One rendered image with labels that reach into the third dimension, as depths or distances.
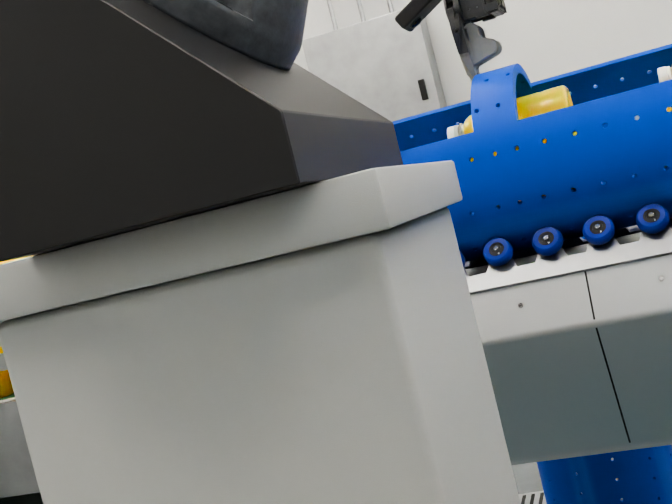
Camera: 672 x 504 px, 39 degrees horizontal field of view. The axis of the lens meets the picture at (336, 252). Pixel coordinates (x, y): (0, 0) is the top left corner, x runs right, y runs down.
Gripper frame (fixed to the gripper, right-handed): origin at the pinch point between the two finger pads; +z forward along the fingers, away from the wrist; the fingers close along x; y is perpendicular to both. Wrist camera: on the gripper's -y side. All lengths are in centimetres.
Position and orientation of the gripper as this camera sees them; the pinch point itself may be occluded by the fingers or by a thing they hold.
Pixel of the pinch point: (471, 77)
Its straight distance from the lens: 154.7
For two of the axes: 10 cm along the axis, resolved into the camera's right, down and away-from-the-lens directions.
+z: 2.4, 9.7, 0.4
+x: 3.5, -1.3, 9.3
